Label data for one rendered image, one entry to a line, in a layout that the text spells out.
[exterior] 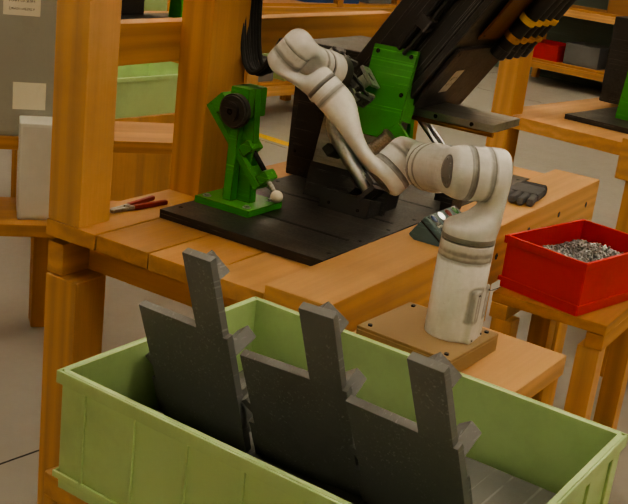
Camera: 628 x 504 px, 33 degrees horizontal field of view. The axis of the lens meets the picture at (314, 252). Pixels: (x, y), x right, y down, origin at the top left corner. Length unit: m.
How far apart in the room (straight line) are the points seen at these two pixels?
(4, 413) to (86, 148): 1.37
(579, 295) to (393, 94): 0.62
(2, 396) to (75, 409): 2.06
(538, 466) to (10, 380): 2.34
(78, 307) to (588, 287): 1.07
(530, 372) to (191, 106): 1.05
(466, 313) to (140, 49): 0.98
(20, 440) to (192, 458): 1.96
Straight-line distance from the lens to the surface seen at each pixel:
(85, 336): 2.31
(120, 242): 2.14
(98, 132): 2.18
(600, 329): 2.30
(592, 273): 2.30
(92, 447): 1.40
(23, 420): 3.32
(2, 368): 3.64
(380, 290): 2.01
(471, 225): 1.76
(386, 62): 2.47
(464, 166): 1.72
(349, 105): 2.15
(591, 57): 11.56
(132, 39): 2.34
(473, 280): 1.78
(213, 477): 1.27
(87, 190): 2.19
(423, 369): 1.09
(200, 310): 1.32
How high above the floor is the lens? 1.56
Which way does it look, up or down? 18 degrees down
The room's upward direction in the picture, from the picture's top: 7 degrees clockwise
